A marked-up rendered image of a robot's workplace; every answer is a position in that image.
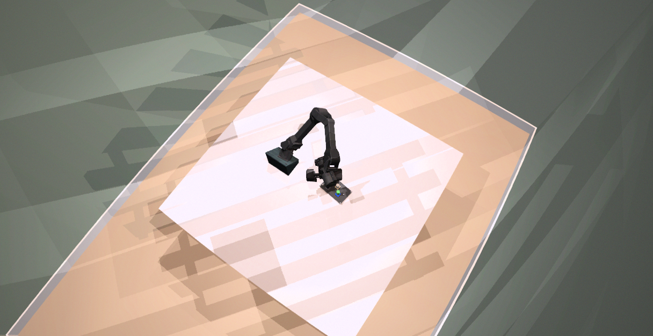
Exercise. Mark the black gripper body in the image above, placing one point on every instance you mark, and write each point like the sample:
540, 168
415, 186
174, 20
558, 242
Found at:
310, 175

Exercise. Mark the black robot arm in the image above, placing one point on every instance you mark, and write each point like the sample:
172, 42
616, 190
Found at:
331, 154

